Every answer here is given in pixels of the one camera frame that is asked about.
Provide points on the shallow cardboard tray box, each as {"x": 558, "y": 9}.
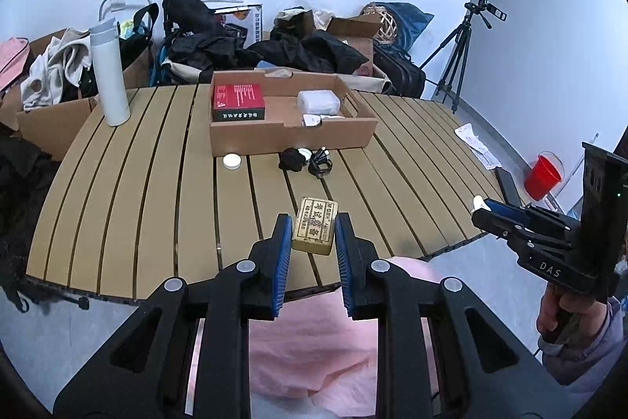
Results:
{"x": 289, "y": 134}

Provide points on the white bottle cap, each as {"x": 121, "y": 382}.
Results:
{"x": 306, "y": 152}

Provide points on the person's right forearm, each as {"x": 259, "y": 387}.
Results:
{"x": 598, "y": 352}

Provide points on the person's right hand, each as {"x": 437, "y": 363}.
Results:
{"x": 559, "y": 313}

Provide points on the dark tote bag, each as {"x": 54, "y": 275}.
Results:
{"x": 140, "y": 38}

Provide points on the black smartphone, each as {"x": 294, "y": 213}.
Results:
{"x": 508, "y": 189}

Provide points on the small white object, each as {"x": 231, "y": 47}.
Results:
{"x": 478, "y": 204}

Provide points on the large cardboard box with clothes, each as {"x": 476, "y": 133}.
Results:
{"x": 54, "y": 127}

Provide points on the pile of black bags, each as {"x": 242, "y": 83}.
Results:
{"x": 196, "y": 36}

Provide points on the black jacket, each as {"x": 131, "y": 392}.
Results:
{"x": 314, "y": 51}

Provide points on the black suitcase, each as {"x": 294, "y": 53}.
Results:
{"x": 400, "y": 73}

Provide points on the beige cloth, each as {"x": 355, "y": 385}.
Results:
{"x": 54, "y": 70}

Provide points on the white thermos bottle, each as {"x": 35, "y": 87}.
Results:
{"x": 110, "y": 75}

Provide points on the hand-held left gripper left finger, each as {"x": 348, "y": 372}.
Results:
{"x": 282, "y": 264}

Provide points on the pink padded blanket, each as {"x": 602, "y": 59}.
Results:
{"x": 314, "y": 350}

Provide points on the red rectangular box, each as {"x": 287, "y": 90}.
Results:
{"x": 239, "y": 102}

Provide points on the small yellow box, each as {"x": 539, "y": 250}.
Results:
{"x": 314, "y": 225}

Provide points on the wicker ball basket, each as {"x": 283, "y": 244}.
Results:
{"x": 381, "y": 25}

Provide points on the open cardboard box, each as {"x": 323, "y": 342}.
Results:
{"x": 353, "y": 41}

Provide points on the pink printed papers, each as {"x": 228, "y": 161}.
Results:
{"x": 476, "y": 145}

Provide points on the clear plastic box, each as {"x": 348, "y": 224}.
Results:
{"x": 319, "y": 101}

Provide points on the red plastic bucket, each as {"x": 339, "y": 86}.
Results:
{"x": 542, "y": 176}

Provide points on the printed appliance box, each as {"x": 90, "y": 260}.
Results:
{"x": 243, "y": 24}

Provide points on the beige canvas bag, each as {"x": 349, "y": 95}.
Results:
{"x": 294, "y": 17}

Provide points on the blue bag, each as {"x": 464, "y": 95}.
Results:
{"x": 412, "y": 19}

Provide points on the small white round lid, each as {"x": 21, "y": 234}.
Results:
{"x": 231, "y": 161}

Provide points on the pink bag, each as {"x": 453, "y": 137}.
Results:
{"x": 11, "y": 63}

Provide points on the black hair scrunchie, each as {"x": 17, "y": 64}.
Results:
{"x": 293, "y": 159}

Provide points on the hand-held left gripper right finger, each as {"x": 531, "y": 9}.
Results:
{"x": 343, "y": 264}

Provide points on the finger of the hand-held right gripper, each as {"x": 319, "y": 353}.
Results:
{"x": 510, "y": 209}
{"x": 505, "y": 228}

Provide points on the black tripod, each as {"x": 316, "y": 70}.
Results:
{"x": 454, "y": 55}

